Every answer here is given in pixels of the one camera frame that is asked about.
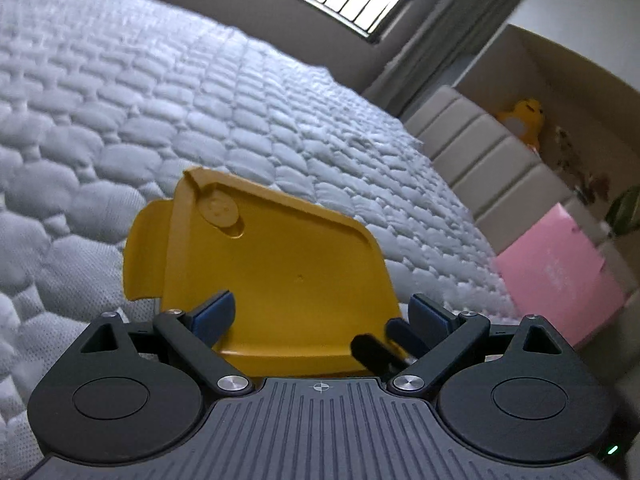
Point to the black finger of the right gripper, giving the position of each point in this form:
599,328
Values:
402,337
375,357

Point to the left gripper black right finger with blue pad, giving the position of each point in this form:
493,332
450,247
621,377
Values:
518,393

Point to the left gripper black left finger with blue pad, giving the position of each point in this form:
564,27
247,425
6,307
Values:
126,391

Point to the yellow plastic container lid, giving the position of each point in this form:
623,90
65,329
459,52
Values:
306,280

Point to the beige padded headboard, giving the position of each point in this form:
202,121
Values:
505,186

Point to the green leafy plant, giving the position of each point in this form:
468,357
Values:
623,217

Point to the pink flower bouquet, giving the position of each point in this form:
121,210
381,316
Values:
588,187

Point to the yellow duck plush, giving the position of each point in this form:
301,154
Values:
525,120

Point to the white quilted mattress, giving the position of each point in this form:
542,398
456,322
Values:
104,104

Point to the grey curtain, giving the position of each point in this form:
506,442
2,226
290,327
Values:
437,52

